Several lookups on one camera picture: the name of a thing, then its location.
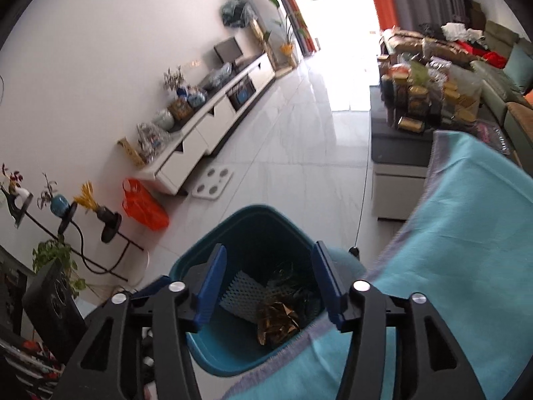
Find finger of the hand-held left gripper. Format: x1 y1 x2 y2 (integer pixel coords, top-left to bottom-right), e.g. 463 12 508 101
132 276 171 301

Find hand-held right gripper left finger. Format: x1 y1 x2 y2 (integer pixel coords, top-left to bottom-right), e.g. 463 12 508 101
52 244 228 400

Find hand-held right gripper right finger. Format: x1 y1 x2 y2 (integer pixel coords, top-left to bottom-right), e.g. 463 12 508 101
311 240 486 400

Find green leafy wrapper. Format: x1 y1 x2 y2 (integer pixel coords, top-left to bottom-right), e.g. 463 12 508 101
266 262 326 317

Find white foam net sleeve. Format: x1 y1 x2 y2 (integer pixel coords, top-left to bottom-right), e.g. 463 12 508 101
219 270 269 324

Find gold foil wrapper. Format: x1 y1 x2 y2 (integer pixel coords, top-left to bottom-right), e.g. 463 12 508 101
255 296 302 346

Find teal plastic bin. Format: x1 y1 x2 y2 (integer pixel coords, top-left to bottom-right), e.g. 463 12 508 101
169 205 367 378

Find black metal plant stand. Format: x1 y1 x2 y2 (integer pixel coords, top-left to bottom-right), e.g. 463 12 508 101
0 183 145 285

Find orange plastic bag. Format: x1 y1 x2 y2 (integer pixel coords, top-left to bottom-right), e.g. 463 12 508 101
122 178 170 231

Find black vase yellow flowers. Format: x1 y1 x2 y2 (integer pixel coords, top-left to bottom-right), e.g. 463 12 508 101
74 181 123 243

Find green trailing plant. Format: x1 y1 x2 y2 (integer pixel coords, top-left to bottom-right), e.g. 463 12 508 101
32 237 88 297

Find black speaker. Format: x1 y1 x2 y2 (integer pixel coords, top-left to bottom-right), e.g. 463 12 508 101
22 259 86 363

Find white bathroom scale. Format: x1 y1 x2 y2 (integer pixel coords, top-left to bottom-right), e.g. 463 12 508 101
192 166 234 201

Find blue plant pot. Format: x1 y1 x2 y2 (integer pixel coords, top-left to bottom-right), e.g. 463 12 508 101
37 173 70 216

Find yellow box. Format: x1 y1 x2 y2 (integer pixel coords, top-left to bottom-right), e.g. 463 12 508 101
118 137 145 168

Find printed teal tablecloth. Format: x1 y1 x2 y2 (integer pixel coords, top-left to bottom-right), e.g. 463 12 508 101
219 129 533 400

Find clear plastic toy bag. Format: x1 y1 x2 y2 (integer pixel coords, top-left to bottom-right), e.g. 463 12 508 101
137 122 171 161

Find black top coffee table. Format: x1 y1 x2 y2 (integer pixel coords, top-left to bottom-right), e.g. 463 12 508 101
370 87 436 222

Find white vase red flowers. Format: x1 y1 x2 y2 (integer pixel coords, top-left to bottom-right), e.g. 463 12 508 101
0 164 34 210

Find white TV stand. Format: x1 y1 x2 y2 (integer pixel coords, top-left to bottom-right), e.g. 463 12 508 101
137 52 276 196

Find dried flower vase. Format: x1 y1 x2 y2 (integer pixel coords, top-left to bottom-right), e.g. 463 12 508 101
163 67 186 93

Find group of snack jars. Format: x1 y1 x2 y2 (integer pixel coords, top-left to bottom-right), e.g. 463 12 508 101
379 37 484 135

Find black monitor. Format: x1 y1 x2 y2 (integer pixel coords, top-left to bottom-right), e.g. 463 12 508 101
214 37 245 66

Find tall leafy potted plant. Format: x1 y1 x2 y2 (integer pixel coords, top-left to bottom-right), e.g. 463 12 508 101
256 0 301 68

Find green sofa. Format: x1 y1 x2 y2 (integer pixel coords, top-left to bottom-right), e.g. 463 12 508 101
381 20 533 155

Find bag covered standing fan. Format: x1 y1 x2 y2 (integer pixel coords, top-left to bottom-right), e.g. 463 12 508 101
221 1 257 28

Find narrow striped curtain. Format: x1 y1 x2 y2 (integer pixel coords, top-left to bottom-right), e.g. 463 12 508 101
266 0 319 56

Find red cloth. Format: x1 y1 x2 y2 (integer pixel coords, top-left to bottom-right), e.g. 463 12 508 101
458 41 509 67

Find white clothes pile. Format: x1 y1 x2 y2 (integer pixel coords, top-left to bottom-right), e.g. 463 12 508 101
441 22 479 42

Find grey-blue pillow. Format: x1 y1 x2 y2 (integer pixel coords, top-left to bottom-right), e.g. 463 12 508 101
504 44 533 92

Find brown cardboard boxes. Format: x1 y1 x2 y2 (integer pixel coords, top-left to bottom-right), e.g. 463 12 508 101
464 0 486 30

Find thin black cord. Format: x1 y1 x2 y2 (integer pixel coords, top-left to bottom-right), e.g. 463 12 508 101
353 162 370 256

